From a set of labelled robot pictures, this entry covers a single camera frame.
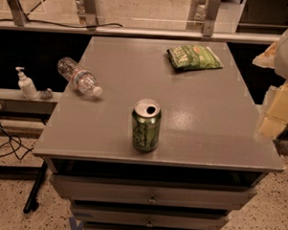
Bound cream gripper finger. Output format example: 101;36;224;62
256;80;288;139

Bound green soda can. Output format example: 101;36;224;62
131;99;162;152

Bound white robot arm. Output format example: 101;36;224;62
253;29;288;139

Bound clear plastic water bottle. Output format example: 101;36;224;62
56;57;103;97

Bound white pump dispenser bottle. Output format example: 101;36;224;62
15;66;38;100

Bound green chip bag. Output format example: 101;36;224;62
166;44;224;71

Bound grey drawer cabinet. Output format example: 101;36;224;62
34;37;282;230

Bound middle grey drawer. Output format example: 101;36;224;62
71;204;230;230

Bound grey metal railing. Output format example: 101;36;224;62
0;0;288;44

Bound top grey drawer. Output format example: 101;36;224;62
50;174;256;210

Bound small crumpled foil object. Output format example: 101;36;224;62
40;88;53;101

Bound black metal stand leg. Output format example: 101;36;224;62
23;161;48;215

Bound tangled black floor cables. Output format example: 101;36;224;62
0;101;36;162

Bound black cable on ledge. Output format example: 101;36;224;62
0;15;124;32

